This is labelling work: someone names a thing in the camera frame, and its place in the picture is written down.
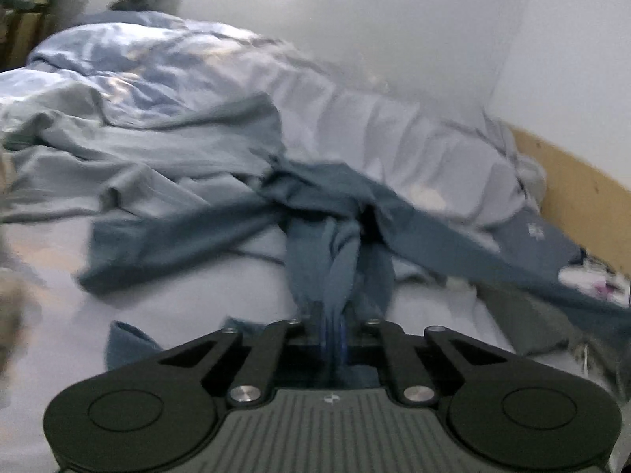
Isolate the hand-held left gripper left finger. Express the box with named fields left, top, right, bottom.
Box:
left=157, top=304, right=332, bottom=407

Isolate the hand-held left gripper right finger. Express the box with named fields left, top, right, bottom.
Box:
left=335, top=304, right=500, bottom=407

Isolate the teal blue garment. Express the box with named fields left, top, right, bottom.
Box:
left=79, top=160, right=631, bottom=390

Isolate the pale bed sheet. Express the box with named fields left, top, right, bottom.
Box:
left=0, top=217, right=518, bottom=473

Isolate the dark grey garment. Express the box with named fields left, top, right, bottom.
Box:
left=478, top=286, right=631, bottom=395

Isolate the light blue duvet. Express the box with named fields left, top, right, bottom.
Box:
left=0, top=10, right=548, bottom=237

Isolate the light grey garment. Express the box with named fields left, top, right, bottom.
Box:
left=0, top=93, right=287, bottom=225

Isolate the white pink patterned cloth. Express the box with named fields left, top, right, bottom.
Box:
left=557, top=256, right=631, bottom=306

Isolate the beige fuzzy garment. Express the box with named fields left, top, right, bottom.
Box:
left=0, top=153, right=30, bottom=395

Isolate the wooden bed frame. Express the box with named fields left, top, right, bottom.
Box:
left=508, top=125, right=631, bottom=277

